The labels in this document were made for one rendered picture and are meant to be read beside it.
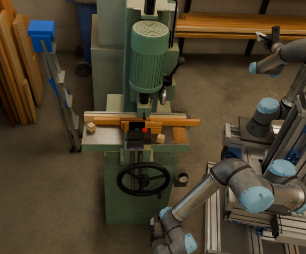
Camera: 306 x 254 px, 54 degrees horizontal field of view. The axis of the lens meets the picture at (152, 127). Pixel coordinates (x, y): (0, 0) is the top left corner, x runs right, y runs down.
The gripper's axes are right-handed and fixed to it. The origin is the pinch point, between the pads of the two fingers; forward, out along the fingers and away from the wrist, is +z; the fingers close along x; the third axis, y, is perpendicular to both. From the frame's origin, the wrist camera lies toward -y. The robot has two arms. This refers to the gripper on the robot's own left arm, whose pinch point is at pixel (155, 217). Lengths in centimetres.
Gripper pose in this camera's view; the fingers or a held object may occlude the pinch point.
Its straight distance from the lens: 164.4
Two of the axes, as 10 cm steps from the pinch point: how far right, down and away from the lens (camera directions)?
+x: 9.9, 0.1, 1.2
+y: -0.4, 9.7, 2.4
